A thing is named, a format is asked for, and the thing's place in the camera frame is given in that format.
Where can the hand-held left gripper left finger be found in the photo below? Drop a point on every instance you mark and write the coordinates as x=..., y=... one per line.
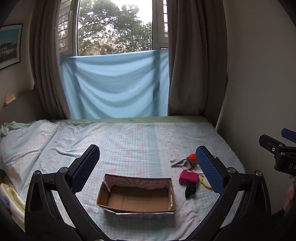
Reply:
x=86, y=169

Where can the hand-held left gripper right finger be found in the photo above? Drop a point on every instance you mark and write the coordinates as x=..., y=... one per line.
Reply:
x=210, y=171

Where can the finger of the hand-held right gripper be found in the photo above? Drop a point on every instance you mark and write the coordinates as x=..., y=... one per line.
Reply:
x=289, y=134
x=270, y=143

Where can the orange furry pompom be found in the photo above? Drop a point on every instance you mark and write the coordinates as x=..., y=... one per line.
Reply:
x=191, y=160

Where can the cardboard box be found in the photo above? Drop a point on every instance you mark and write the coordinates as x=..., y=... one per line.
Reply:
x=136, y=199

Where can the person's right hand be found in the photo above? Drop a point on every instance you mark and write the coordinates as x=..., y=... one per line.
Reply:
x=291, y=197

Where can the white cloth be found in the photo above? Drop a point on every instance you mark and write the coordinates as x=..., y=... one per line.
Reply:
x=197, y=170

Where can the pink pouch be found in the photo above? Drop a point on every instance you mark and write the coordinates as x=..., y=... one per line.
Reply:
x=188, y=177

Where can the black sock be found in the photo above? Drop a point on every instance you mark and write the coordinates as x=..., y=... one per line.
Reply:
x=190, y=191

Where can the grey cloth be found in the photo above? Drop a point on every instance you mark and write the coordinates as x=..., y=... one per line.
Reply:
x=179, y=163

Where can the light patterned pillow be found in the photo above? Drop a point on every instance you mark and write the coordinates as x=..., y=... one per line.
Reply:
x=23, y=148

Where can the pale yellow towel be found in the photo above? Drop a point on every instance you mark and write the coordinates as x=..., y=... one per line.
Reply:
x=12, y=204

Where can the light blue hanging cloth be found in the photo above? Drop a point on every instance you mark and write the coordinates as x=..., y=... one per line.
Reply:
x=115, y=88

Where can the grey headboard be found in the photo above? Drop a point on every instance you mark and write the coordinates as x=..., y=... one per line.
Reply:
x=23, y=109

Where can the mint green cloth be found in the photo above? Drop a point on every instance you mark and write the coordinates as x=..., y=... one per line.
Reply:
x=5, y=128

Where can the small beige object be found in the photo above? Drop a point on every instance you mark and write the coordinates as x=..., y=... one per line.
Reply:
x=10, y=98

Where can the window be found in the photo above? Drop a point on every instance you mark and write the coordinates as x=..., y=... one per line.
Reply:
x=74, y=34

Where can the wall poster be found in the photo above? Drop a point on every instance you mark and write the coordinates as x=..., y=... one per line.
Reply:
x=9, y=46

